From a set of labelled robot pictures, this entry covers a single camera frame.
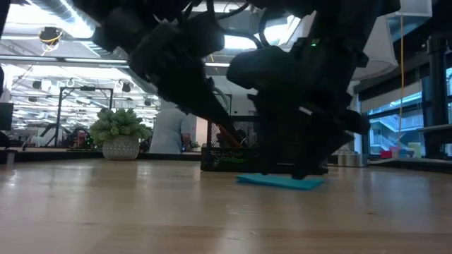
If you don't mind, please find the black ceiling device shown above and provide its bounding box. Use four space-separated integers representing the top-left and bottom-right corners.
37 26 64 47

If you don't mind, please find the green plant grey pot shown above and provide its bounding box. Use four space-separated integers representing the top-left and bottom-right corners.
90 107 152 162

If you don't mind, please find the blue sticky note pad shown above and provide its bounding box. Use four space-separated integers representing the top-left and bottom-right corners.
235 173 325 191

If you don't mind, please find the black mesh desk organizer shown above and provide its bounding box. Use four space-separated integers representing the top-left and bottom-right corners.
200 115 329 176

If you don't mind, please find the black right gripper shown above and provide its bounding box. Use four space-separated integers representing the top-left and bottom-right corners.
226 34 372 181

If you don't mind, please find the orange pencil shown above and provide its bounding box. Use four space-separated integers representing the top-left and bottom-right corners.
215 123 244 148

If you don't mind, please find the table lamp white shade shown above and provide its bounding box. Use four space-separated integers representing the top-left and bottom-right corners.
337 13 399 167

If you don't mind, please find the long ceiling light strip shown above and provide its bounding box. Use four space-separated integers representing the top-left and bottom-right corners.
0 54 230 68

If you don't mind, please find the black gantry frame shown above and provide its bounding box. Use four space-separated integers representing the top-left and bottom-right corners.
54 86 114 147

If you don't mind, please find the yellow hanging cable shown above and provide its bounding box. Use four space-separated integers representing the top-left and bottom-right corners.
398 13 405 149

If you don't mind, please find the person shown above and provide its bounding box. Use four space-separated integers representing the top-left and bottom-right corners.
148 102 194 155

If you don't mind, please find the dark background monitor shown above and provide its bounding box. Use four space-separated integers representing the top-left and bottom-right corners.
0 102 14 131

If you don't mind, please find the dark background workbench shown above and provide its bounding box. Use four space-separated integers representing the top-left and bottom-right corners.
0 146 202 165

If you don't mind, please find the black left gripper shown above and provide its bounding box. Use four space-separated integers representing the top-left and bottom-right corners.
129 15 249 143

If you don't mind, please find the pale green cup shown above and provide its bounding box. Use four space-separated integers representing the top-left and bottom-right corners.
409 142 423 159

